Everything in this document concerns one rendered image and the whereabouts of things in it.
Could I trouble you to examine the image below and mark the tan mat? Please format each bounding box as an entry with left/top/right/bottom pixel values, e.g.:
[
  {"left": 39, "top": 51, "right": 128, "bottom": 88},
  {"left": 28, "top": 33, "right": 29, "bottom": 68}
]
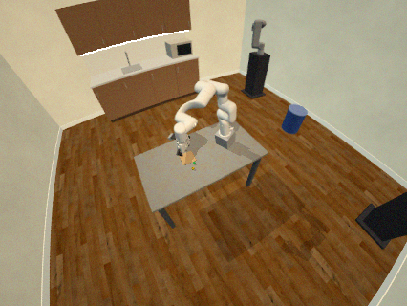
[{"left": 180, "top": 151, "right": 197, "bottom": 165}]

